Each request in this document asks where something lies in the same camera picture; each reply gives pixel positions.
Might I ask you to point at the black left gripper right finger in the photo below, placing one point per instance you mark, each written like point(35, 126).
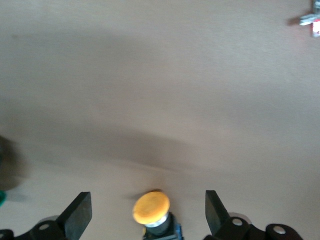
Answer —
point(215, 215)

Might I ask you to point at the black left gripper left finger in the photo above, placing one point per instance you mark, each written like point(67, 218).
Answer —
point(77, 215)

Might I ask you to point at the small black circuit board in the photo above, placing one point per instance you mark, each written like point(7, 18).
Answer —
point(308, 18)

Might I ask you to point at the yellow mushroom push button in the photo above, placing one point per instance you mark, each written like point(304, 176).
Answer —
point(151, 207)

